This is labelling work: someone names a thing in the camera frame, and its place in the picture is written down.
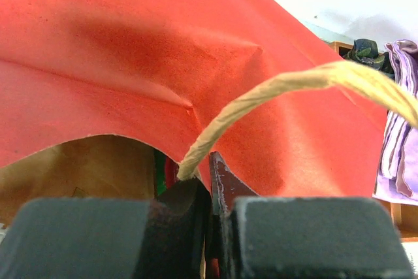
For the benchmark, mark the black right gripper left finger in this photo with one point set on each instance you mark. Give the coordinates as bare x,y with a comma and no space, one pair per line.
109,238

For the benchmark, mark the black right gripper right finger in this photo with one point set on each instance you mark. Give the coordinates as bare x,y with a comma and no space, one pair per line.
301,237

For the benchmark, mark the red brown paper bag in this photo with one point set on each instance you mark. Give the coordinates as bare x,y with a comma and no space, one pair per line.
89,87

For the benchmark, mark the orange wooden compartment tray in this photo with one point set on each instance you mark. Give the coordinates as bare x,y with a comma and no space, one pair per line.
405,218

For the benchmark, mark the purple princess print cloth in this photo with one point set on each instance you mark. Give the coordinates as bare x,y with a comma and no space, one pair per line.
396,181

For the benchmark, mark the dark packet in tray corner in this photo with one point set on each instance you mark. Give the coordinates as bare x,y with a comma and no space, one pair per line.
365,52

